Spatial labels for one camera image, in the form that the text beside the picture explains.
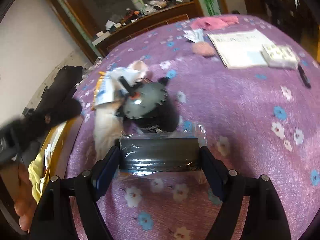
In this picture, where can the pink fluffy pad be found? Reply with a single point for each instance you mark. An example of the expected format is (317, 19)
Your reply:
(203, 49)

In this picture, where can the white paper booklet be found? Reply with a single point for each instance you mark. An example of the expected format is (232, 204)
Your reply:
(241, 49)

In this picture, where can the small white sachet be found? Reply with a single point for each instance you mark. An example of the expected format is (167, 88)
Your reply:
(195, 36)

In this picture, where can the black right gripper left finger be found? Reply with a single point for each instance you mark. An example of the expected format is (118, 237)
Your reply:
(63, 199)

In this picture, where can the black motor with shaft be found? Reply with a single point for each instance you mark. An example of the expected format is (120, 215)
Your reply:
(148, 105)

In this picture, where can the small white patterned packet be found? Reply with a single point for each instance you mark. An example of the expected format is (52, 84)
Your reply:
(280, 57)

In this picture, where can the pink cloth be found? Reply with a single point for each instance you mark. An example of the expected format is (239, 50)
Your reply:
(213, 23)

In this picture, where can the purple floral tablecloth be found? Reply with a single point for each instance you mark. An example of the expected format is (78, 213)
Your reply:
(257, 121)

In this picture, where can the yellow cardboard box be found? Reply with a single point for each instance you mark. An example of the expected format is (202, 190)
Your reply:
(56, 150)

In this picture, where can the orange yellow packet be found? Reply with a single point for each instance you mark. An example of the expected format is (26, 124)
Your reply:
(97, 88)

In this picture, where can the bag of coloured tubing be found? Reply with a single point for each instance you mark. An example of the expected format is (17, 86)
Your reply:
(163, 155)

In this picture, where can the yellow cloth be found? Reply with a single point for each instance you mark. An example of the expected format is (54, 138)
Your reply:
(37, 171)

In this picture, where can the wooden cabinet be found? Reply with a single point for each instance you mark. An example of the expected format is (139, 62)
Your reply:
(82, 27)

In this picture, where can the white blue plastic packet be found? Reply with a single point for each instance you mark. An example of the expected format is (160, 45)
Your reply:
(111, 88)

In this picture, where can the person's left hand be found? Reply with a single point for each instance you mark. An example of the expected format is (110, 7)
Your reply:
(25, 204)

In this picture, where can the black bag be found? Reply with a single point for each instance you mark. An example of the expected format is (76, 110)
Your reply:
(57, 100)

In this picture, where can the white cloth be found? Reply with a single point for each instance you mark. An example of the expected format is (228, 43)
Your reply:
(107, 126)

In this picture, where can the black pen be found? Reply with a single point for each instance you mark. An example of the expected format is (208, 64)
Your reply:
(304, 77)

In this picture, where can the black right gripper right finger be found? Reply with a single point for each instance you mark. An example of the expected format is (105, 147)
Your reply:
(265, 217)

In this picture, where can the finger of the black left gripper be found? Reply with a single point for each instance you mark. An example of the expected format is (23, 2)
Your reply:
(17, 135)

